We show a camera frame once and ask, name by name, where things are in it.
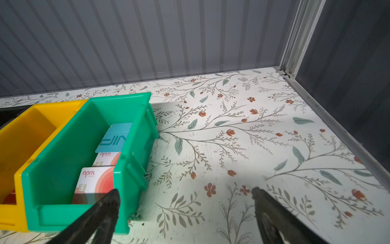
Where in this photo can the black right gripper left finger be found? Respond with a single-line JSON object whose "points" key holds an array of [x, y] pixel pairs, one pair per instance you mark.
{"points": [[98, 223]]}

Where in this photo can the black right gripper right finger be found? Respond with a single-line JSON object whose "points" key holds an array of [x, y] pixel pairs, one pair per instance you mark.
{"points": [[279, 226]]}

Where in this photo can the white april card lower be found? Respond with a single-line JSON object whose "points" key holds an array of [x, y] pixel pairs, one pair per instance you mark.
{"points": [[93, 184]]}

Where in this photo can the white april card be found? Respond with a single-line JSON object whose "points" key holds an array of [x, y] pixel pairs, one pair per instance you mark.
{"points": [[106, 159], [93, 184]]}

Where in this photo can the white april card upper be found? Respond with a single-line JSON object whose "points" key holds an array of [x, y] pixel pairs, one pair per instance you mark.
{"points": [[106, 159]]}

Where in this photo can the red card in yellow bin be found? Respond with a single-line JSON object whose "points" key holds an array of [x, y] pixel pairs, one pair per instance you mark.
{"points": [[10, 199]]}

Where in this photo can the green plastic bin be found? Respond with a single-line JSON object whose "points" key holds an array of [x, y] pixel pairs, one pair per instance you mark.
{"points": [[49, 182]]}

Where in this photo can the yellow plastic bin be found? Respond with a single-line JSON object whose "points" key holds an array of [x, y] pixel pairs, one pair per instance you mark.
{"points": [[22, 140]]}

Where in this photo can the black plastic bin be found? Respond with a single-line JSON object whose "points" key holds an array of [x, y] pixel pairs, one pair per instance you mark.
{"points": [[7, 115]]}

